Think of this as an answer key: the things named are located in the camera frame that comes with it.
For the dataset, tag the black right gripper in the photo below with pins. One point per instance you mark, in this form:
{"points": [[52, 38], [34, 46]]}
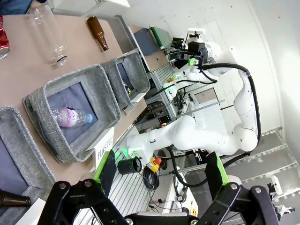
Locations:
{"points": [[197, 48]]}

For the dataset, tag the green roll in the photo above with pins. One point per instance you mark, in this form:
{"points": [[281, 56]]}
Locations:
{"points": [[157, 37]]}

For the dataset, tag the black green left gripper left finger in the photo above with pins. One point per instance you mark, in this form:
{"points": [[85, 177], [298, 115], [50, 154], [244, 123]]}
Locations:
{"points": [[79, 199]]}

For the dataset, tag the white plastic label sign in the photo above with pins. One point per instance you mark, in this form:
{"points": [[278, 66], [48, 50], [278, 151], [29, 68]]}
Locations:
{"points": [[104, 145]]}

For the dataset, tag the yellow red emergency stop button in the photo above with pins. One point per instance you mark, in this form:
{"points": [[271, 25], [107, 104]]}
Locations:
{"points": [[153, 164]]}

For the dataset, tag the person in blue jeans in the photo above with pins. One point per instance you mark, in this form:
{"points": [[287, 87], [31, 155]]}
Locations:
{"points": [[14, 5]]}

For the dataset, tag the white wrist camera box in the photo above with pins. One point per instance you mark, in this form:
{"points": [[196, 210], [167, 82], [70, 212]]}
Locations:
{"points": [[196, 31]]}

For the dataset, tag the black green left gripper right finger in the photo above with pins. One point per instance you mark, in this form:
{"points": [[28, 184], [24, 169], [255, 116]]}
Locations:
{"points": [[234, 201]]}

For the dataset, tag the dark brown glass bottle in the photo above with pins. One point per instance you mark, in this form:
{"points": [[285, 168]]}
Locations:
{"points": [[11, 198]]}

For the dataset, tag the grey fabric basket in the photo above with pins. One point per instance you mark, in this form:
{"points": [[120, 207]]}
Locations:
{"points": [[21, 145], [137, 75], [100, 93]]}

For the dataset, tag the white camera on stand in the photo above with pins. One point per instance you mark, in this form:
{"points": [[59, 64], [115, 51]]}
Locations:
{"points": [[276, 185]]}

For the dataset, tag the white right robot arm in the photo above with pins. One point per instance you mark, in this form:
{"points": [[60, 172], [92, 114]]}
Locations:
{"points": [[199, 132]]}

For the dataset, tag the crushed red can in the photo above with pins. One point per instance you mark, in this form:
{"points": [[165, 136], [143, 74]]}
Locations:
{"points": [[3, 38]]}

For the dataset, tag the crushed pink-label water bottle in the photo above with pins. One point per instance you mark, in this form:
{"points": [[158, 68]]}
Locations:
{"points": [[70, 117]]}

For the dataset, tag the clear empty plastic bottle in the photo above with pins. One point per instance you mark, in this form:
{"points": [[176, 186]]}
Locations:
{"points": [[48, 35]]}

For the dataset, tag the black cup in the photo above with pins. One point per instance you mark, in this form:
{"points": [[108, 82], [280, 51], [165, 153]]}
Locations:
{"points": [[127, 166]]}

